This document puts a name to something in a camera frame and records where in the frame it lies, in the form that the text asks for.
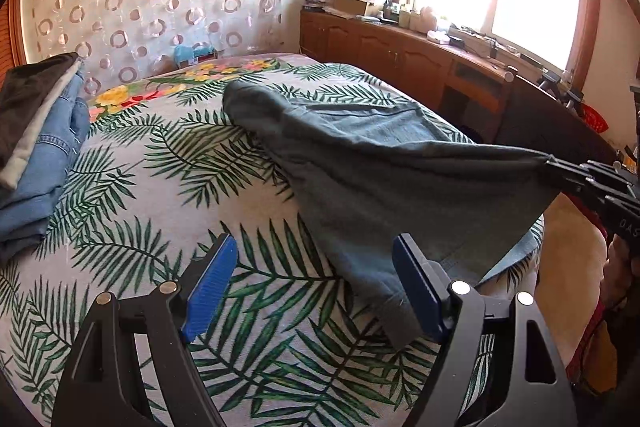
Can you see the pink soft toy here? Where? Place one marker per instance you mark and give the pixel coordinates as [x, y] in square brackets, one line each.
[429, 17]

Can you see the beige folded garment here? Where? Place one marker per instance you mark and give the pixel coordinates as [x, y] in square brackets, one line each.
[35, 132]

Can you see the person's right hand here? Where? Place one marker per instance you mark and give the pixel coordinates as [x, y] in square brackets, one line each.
[616, 274]

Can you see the grey flat box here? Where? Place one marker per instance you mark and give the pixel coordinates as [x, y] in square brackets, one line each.
[472, 41]

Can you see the grey-blue pants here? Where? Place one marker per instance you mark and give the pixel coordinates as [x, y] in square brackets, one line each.
[380, 157]

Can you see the blue toy at headboard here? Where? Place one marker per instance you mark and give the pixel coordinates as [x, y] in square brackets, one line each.
[184, 54]

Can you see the cardboard box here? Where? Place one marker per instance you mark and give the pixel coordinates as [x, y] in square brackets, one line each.
[352, 4]

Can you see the dark wooden panel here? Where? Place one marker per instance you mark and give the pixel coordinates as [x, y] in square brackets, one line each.
[550, 122]

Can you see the orange wooden headboard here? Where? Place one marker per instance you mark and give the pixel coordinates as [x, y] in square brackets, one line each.
[11, 32]

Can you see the bed with leaf-print bedspread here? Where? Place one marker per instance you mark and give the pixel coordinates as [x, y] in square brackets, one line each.
[165, 187]

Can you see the black metal stand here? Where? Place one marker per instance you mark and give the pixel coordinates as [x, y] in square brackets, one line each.
[557, 88]

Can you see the blue folded denim jeans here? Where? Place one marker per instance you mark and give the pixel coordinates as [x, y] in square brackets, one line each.
[45, 177]

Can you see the black folded garment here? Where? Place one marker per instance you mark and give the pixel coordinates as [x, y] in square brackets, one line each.
[30, 102]

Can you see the pile of papers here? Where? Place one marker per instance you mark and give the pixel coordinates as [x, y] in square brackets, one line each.
[317, 1]

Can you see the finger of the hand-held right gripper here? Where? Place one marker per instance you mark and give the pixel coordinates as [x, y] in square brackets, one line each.
[575, 169]
[570, 187]

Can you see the white container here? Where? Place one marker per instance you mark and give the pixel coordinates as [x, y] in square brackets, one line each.
[407, 18]

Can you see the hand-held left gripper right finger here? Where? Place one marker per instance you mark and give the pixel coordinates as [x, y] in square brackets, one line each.
[419, 289]

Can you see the brown wooden cabinet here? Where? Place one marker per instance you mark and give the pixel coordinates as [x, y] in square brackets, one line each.
[400, 57]

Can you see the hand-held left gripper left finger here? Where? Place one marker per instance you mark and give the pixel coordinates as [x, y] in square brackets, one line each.
[210, 292]

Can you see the red paper ornament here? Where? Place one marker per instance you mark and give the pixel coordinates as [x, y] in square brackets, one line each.
[596, 118]

